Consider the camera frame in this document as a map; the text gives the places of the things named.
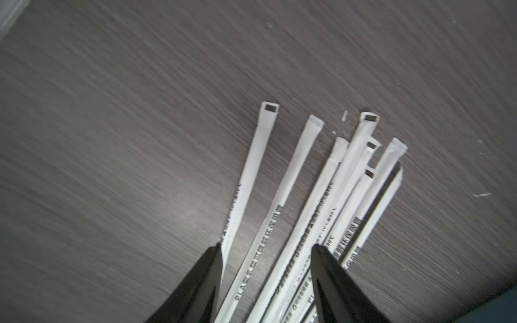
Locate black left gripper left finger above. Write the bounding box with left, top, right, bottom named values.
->
left=146, top=243, right=223, bottom=323

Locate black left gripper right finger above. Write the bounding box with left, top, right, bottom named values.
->
left=311, top=244, right=389, bottom=323

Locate blue storage tray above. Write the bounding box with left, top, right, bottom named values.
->
left=452, top=286, right=516, bottom=323

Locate left pile wrapped straw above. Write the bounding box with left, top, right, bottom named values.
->
left=213, top=100, right=409, bottom=323

